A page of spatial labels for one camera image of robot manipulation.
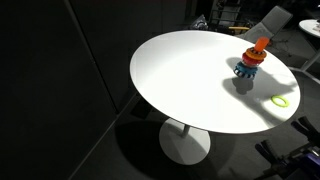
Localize wooden stick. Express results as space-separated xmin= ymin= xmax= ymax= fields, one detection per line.
xmin=228 ymin=25 xmax=251 ymax=32

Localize white table pedestal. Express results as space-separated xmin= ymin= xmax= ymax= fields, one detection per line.
xmin=158 ymin=117 xmax=212 ymax=166

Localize red toy ring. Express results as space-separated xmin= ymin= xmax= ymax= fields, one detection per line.
xmin=241 ymin=53 xmax=263 ymax=67

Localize grey chair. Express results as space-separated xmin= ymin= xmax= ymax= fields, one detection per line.
xmin=237 ymin=4 xmax=294 ymax=45

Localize blue toy ring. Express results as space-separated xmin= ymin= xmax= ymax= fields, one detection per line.
xmin=235 ymin=61 xmax=259 ymax=76

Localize grey metal table leg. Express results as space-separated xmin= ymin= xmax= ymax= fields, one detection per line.
xmin=287 ymin=47 xmax=320 ymax=85

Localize small white round table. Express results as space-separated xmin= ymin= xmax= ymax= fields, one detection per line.
xmin=298 ymin=18 xmax=320 ymax=38

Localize green toy ring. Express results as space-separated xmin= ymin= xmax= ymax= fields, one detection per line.
xmin=270 ymin=94 xmax=291 ymax=109

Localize dark metal rack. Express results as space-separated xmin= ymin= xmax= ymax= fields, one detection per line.
xmin=209 ymin=0 xmax=255 ymax=34

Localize purple equipment part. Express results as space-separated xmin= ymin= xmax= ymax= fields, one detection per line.
xmin=298 ymin=149 xmax=320 ymax=180

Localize yellow toy ring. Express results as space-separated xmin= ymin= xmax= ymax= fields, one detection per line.
xmin=245 ymin=48 xmax=268 ymax=62

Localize black clamp handle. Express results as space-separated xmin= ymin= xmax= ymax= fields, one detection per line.
xmin=254 ymin=139 xmax=282 ymax=165
xmin=290 ymin=115 xmax=320 ymax=145

